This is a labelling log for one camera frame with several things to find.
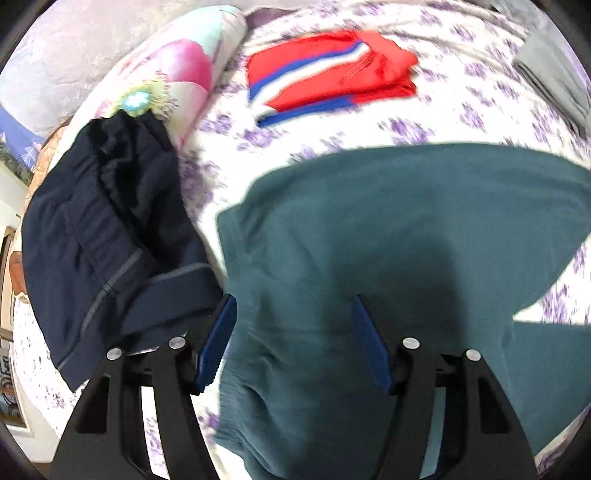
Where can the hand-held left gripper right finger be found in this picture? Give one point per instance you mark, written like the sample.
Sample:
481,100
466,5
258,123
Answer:
371,346

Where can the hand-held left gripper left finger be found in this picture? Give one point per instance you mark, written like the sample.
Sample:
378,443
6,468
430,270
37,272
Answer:
216,344

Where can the teal pants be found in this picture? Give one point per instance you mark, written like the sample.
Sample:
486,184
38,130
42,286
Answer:
369,221

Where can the navy pants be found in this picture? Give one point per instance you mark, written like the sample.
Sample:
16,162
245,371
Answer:
69,230

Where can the wooden framed picture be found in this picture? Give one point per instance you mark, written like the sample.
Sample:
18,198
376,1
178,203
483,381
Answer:
7,277

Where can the purple floral bed sheet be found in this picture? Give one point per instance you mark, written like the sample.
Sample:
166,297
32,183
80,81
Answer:
461,101

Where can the red striped garment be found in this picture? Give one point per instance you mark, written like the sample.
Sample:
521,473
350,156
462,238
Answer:
314,87

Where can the colourful floral pillow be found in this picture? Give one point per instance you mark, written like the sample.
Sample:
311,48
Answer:
184,69

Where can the grey garment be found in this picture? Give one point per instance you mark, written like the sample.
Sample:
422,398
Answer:
549,60

